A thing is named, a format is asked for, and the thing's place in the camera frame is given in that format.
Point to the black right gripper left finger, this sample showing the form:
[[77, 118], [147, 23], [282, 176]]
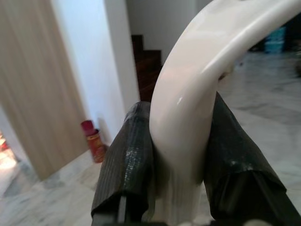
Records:
[[127, 164]]

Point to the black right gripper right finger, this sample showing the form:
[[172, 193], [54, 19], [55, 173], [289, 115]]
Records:
[[237, 153]]

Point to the red spray can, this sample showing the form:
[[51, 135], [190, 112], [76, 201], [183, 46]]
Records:
[[94, 143]]

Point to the dark wooden staircase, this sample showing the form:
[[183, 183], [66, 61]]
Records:
[[148, 70]]

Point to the blue plastic container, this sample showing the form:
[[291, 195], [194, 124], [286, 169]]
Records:
[[276, 40]]

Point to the light wooden cabinet panel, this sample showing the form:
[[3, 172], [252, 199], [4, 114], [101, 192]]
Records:
[[30, 89]]

